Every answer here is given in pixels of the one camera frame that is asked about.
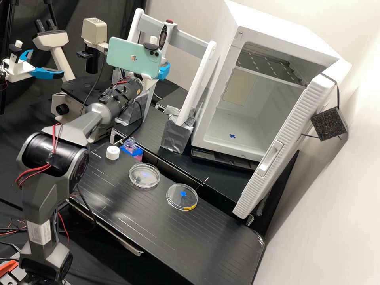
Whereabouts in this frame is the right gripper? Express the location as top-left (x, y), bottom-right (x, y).
top-left (139, 61), bottom-right (171, 89)

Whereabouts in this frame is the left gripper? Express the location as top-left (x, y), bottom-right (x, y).
top-left (2, 49), bottom-right (65, 82)

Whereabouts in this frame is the pipette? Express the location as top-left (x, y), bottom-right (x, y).
top-left (158, 18), bottom-right (177, 53)

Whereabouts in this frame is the left phone holder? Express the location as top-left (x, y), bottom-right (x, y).
top-left (9, 40), bottom-right (26, 65)

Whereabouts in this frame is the black platform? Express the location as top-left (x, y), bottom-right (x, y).
top-left (154, 86), bottom-right (192, 113)
top-left (112, 104), bottom-right (262, 208)
top-left (70, 142), bottom-right (266, 285)

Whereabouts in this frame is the cream microscope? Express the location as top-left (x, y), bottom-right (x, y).
top-left (32, 17), bottom-right (119, 144)

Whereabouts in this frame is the blue bottle holder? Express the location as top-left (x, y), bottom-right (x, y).
top-left (118, 144), bottom-right (144, 158)

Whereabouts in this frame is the white cap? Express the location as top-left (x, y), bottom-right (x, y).
top-left (105, 145), bottom-right (120, 160)

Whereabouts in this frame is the white incubator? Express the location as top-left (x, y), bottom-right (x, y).
top-left (190, 0), bottom-right (354, 164)

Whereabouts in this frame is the petri dish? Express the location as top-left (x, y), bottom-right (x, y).
top-left (128, 162), bottom-right (161, 188)

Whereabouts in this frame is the petri dish lid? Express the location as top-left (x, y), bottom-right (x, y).
top-left (166, 183), bottom-right (199, 212)

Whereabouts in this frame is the incubator door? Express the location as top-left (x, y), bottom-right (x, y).
top-left (232, 58), bottom-right (354, 220)

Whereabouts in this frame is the right wrist camera phone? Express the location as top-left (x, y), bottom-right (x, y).
top-left (106, 35), bottom-right (164, 80)

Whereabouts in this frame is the black cable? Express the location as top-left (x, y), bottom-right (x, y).
top-left (85, 56), bottom-right (108, 105)

